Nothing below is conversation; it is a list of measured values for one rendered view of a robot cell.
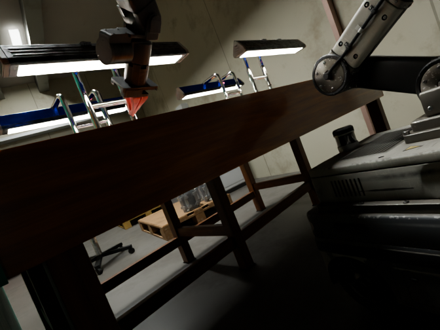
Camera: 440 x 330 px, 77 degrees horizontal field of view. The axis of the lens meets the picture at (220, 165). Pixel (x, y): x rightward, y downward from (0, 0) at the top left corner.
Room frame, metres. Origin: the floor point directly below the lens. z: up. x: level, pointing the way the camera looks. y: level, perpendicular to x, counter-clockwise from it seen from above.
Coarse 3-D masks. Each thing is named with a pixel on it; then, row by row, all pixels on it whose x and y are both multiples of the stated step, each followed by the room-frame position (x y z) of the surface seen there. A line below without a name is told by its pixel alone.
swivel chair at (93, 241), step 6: (90, 240) 2.68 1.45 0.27; (96, 240) 2.70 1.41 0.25; (96, 246) 2.68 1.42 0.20; (114, 246) 2.88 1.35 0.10; (120, 246) 2.97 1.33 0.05; (126, 246) 2.68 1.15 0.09; (96, 252) 2.67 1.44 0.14; (102, 252) 2.74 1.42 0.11; (108, 252) 2.68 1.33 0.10; (114, 252) 2.68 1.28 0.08; (132, 252) 2.69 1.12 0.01; (90, 258) 2.77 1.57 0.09; (96, 258) 2.61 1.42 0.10; (96, 264) 2.44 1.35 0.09; (96, 270) 2.41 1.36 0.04; (102, 270) 2.40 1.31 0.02
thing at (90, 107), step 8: (72, 72) 1.01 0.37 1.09; (112, 72) 1.12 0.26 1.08; (80, 80) 1.02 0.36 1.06; (80, 88) 1.01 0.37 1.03; (88, 96) 1.03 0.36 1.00; (88, 104) 1.02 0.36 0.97; (96, 104) 1.03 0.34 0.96; (104, 104) 1.05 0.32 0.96; (112, 104) 1.08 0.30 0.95; (88, 112) 1.02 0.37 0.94; (128, 112) 1.12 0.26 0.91; (96, 120) 1.02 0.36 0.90
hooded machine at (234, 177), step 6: (228, 174) 3.92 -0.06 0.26; (234, 174) 3.97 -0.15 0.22; (240, 174) 4.02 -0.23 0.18; (222, 180) 3.85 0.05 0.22; (228, 180) 3.90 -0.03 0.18; (234, 180) 3.95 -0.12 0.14; (240, 180) 4.00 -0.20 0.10; (228, 186) 3.88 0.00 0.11; (234, 186) 3.94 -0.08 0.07; (240, 186) 4.03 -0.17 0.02; (228, 192) 3.90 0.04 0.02
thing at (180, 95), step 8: (224, 80) 2.10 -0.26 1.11; (232, 80) 2.14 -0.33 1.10; (240, 80) 2.19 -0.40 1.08; (176, 88) 1.81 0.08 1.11; (184, 88) 1.82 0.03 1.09; (192, 88) 1.86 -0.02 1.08; (200, 88) 1.89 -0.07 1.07; (208, 88) 1.93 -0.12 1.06; (216, 88) 1.98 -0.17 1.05; (176, 96) 1.83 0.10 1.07; (184, 96) 1.80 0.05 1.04
